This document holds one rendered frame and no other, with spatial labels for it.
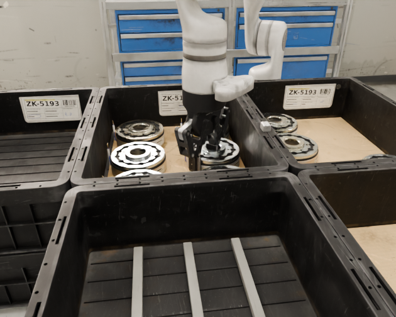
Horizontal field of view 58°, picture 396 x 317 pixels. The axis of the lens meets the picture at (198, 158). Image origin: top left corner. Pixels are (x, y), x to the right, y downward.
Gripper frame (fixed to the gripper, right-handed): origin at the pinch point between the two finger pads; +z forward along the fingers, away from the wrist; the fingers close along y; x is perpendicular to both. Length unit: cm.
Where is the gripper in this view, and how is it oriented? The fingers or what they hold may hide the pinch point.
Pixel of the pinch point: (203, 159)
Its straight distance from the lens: 66.9
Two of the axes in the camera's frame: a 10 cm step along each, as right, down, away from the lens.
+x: 8.0, 3.0, -5.2
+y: -6.0, 4.0, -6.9
